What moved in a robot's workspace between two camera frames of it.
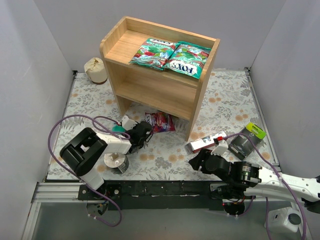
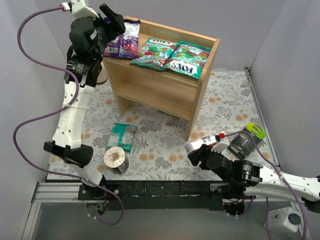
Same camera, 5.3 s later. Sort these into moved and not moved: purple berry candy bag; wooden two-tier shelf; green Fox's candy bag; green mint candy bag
Moved: purple berry candy bag
Not moved: green mint candy bag; green Fox's candy bag; wooden two-tier shelf
